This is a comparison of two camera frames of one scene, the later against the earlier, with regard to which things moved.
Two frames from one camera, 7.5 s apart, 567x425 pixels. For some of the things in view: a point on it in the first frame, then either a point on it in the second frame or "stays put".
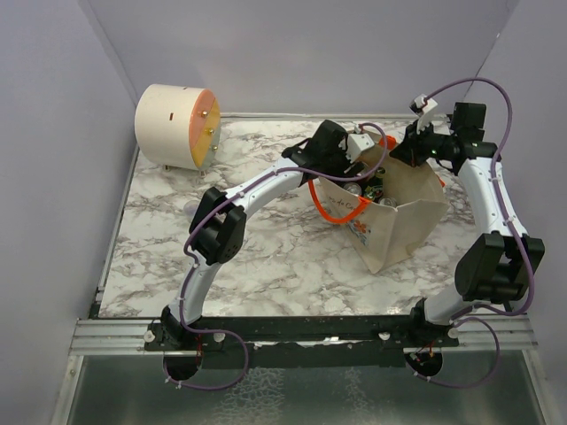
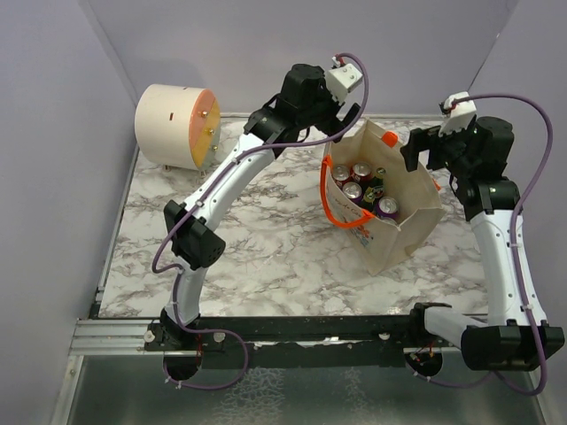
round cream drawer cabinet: (178, 127) stays put
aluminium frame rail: (128, 336) stays put
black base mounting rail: (299, 341) stays put
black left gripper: (345, 161) to (332, 125)
